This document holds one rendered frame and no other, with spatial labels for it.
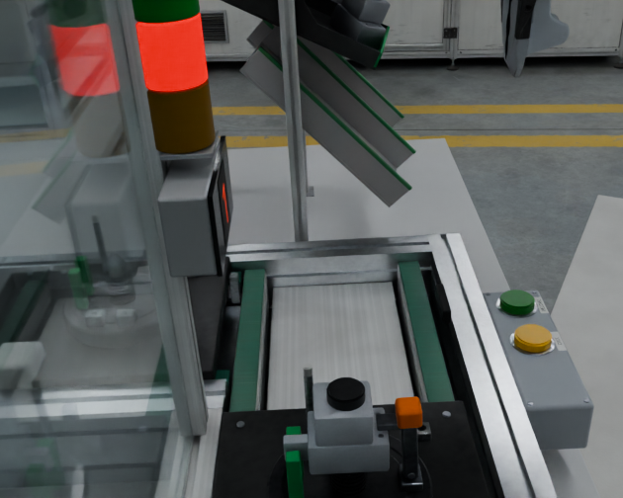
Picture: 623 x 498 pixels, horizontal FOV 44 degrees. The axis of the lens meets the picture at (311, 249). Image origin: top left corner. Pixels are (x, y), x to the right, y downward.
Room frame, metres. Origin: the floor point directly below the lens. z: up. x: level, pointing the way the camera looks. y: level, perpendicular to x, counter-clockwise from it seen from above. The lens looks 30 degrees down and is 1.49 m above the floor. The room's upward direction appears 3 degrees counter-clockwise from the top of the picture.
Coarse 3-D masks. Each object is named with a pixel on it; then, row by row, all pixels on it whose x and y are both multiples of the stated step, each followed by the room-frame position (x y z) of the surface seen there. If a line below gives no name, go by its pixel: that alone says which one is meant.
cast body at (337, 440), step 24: (336, 384) 0.47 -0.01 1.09; (360, 384) 0.47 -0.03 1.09; (336, 408) 0.45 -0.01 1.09; (360, 408) 0.45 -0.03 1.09; (312, 432) 0.46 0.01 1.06; (336, 432) 0.44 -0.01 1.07; (360, 432) 0.44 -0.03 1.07; (384, 432) 0.45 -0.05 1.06; (312, 456) 0.44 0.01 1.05; (336, 456) 0.44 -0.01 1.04; (360, 456) 0.44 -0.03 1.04; (384, 456) 0.44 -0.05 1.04
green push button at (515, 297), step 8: (504, 296) 0.75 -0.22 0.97; (512, 296) 0.75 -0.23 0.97; (520, 296) 0.75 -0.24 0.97; (528, 296) 0.75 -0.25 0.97; (504, 304) 0.74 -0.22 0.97; (512, 304) 0.73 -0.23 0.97; (520, 304) 0.73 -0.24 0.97; (528, 304) 0.73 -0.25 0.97; (512, 312) 0.73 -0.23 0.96; (520, 312) 0.73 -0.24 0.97; (528, 312) 0.73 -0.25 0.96
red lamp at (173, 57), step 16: (144, 32) 0.56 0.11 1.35; (160, 32) 0.55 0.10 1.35; (176, 32) 0.55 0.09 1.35; (192, 32) 0.56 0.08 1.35; (144, 48) 0.56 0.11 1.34; (160, 48) 0.55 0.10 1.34; (176, 48) 0.55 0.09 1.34; (192, 48) 0.56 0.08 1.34; (144, 64) 0.56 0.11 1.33; (160, 64) 0.55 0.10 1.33; (176, 64) 0.55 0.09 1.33; (192, 64) 0.56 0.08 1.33; (160, 80) 0.55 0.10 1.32; (176, 80) 0.55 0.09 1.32; (192, 80) 0.56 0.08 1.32
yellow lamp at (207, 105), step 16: (208, 80) 0.58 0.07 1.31; (160, 96) 0.55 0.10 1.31; (176, 96) 0.55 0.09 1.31; (192, 96) 0.56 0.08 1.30; (208, 96) 0.57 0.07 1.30; (160, 112) 0.55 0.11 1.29; (176, 112) 0.55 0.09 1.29; (192, 112) 0.56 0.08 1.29; (208, 112) 0.57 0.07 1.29; (160, 128) 0.56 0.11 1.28; (176, 128) 0.55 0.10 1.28; (192, 128) 0.55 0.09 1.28; (208, 128) 0.57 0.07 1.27; (160, 144) 0.56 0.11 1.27; (176, 144) 0.55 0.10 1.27; (192, 144) 0.55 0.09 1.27; (208, 144) 0.56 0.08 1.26
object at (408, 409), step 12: (396, 408) 0.46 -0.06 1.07; (408, 408) 0.46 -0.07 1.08; (420, 408) 0.46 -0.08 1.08; (384, 420) 0.46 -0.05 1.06; (396, 420) 0.46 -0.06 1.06; (408, 420) 0.45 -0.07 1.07; (420, 420) 0.45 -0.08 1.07; (408, 432) 0.45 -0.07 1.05; (408, 444) 0.45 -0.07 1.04; (408, 456) 0.45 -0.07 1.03; (408, 468) 0.45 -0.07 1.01
